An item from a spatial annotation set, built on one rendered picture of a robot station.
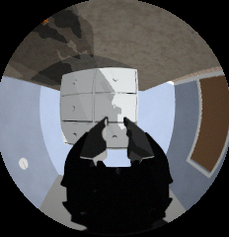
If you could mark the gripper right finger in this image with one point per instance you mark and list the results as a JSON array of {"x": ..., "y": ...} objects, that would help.
[{"x": 144, "y": 148}]

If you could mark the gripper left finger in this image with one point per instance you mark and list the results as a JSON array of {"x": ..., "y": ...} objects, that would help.
[{"x": 90, "y": 148}]

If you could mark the orange battery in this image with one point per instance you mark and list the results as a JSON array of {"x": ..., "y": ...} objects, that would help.
[{"x": 44, "y": 22}]

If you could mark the grey chest of drawers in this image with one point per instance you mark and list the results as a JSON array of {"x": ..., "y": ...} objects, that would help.
[{"x": 95, "y": 122}]

